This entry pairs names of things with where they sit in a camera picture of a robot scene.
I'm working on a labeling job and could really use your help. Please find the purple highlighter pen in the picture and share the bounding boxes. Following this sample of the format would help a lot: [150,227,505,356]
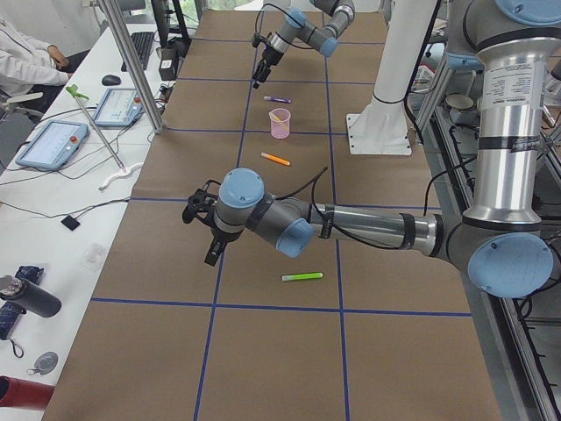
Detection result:
[263,96,292,103]

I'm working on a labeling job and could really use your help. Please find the black computer monitor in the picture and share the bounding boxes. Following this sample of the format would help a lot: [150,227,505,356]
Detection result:
[151,0,191,48]

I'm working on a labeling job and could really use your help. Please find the blue folded umbrella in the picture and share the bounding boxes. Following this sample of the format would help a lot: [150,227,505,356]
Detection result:
[1,266,44,340]

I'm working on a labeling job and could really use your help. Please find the teach pendant tablet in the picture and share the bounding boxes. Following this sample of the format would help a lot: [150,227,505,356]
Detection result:
[16,120,89,170]
[93,88,144,129]

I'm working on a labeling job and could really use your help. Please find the pink mesh pen holder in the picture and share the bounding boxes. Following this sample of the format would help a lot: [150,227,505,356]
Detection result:
[269,108,291,139]

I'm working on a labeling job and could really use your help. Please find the black computer mouse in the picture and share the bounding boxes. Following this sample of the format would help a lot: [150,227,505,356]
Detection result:
[101,75,121,86]

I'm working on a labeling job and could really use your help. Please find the round metal lid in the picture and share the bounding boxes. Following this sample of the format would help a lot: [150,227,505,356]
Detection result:
[27,351,59,375]

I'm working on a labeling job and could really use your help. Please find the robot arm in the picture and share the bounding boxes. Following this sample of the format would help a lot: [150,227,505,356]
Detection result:
[252,0,356,89]
[182,1,560,298]

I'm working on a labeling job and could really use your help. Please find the far teach pendant tablet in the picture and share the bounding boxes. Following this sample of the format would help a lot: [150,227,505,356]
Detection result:
[93,88,144,129]

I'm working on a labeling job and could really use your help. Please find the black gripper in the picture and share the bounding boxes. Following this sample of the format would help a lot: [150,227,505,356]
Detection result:
[204,227,241,266]
[252,46,283,89]

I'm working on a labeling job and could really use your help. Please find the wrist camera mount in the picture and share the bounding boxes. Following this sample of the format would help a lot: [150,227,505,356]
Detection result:
[252,32,271,48]
[181,179,221,226]

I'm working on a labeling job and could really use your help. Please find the red bottle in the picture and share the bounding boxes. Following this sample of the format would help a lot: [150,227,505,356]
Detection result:
[1,375,54,410]

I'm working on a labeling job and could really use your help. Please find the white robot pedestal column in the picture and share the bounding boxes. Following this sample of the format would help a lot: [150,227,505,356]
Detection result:
[346,0,439,156]

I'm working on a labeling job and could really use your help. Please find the orange highlighter pen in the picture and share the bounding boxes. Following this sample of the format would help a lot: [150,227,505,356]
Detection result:
[260,152,291,167]

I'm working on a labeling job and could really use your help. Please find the black water bottle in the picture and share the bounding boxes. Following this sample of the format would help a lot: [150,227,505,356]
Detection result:
[1,275,61,318]

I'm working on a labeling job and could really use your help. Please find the near teach pendant tablet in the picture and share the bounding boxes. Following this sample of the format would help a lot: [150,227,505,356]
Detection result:
[16,120,89,170]

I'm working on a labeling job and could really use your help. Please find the aluminium frame post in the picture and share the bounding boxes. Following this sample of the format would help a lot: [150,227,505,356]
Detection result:
[98,0,163,134]

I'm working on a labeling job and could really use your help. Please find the seated person in white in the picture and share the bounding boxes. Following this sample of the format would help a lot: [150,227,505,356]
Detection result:
[1,17,89,113]

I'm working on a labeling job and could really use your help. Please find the small black box device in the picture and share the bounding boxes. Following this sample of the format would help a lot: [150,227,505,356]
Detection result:
[60,215,81,232]

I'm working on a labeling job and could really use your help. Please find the grabber stick with green handle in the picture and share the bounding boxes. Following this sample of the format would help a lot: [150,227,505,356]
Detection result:
[65,84,125,172]

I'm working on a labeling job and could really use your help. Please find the green highlighter pen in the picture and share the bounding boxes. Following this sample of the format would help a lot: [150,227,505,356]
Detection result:
[281,272,323,282]

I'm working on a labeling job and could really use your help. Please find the black keyboard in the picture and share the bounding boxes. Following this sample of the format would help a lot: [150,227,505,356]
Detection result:
[130,32,154,70]

